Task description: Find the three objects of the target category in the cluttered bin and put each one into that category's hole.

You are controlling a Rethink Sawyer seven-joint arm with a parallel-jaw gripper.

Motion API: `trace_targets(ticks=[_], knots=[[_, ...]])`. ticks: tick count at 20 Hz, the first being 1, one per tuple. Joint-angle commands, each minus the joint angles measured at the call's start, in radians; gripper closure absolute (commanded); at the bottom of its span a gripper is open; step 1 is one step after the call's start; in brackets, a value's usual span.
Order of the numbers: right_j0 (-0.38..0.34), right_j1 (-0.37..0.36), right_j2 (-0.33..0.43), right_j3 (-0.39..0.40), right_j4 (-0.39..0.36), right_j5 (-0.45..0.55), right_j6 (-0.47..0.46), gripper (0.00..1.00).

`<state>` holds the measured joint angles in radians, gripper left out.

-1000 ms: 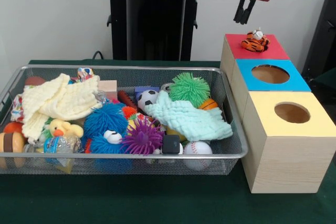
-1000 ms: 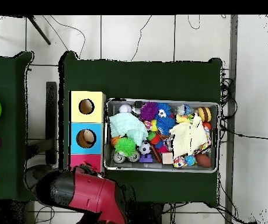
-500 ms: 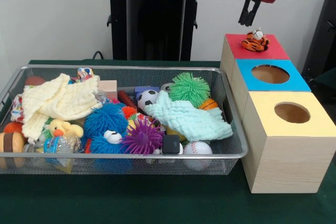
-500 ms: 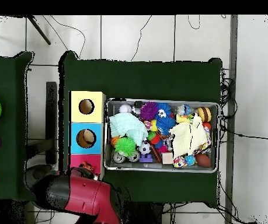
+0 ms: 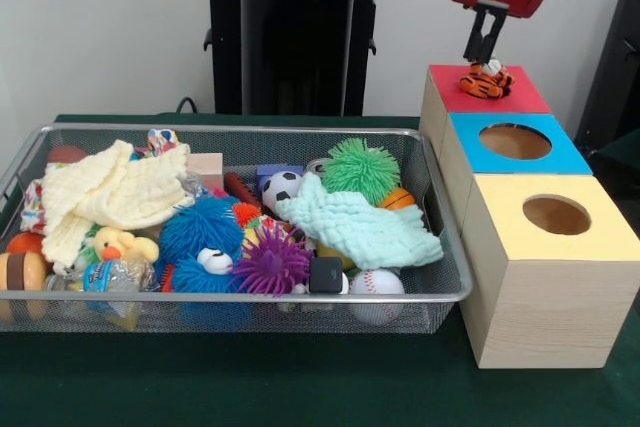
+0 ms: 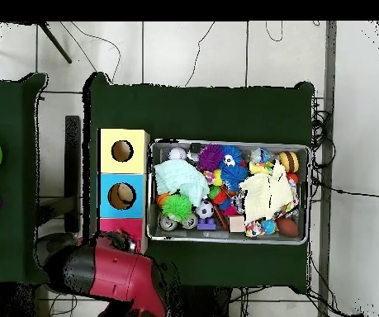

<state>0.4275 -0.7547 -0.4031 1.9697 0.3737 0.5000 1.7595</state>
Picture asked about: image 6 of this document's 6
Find purple spiky ball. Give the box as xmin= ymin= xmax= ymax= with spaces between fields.
xmin=197 ymin=144 xmax=225 ymax=172

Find grey floor rail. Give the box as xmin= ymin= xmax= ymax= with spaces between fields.
xmin=317 ymin=21 xmax=338 ymax=317

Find black tripod leg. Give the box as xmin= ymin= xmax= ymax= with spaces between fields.
xmin=38 ymin=21 xmax=73 ymax=64

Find green spiky ball with eyes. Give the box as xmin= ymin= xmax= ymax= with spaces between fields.
xmin=160 ymin=193 xmax=193 ymax=222

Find mint green cloth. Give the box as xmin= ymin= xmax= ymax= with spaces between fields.
xmin=153 ymin=158 xmax=211 ymax=207

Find black upright panel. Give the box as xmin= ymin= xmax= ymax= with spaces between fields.
xmin=64 ymin=115 xmax=82 ymax=234

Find black cable with connector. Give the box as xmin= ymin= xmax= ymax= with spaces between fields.
xmin=310 ymin=177 xmax=379 ymax=200

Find dark green table cloth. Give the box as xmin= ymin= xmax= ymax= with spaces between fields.
xmin=82 ymin=71 xmax=315 ymax=295
xmin=0 ymin=72 xmax=54 ymax=286

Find wooden box with three holes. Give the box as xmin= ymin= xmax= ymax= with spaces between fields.
xmin=96 ymin=127 xmax=151 ymax=253

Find cream yellow cloth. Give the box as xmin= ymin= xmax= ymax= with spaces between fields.
xmin=238 ymin=160 xmax=296 ymax=225

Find silver drink can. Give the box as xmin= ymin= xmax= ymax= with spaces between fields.
xmin=158 ymin=214 xmax=178 ymax=232
xmin=181 ymin=213 xmax=199 ymax=230

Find white baseball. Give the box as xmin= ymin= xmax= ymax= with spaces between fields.
xmin=168 ymin=146 xmax=188 ymax=161

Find black white soccer ball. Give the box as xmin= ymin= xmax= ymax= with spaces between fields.
xmin=195 ymin=200 xmax=216 ymax=220

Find blue spiky ball with eyes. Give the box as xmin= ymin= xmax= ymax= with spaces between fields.
xmin=220 ymin=144 xmax=244 ymax=167

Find grey stand base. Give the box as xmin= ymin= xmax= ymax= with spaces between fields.
xmin=36 ymin=231 xmax=78 ymax=263

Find silver mesh bin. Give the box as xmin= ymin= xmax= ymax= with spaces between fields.
xmin=146 ymin=138 xmax=311 ymax=246

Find black cable bundle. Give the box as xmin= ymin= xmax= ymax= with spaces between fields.
xmin=310 ymin=97 xmax=337 ymax=202

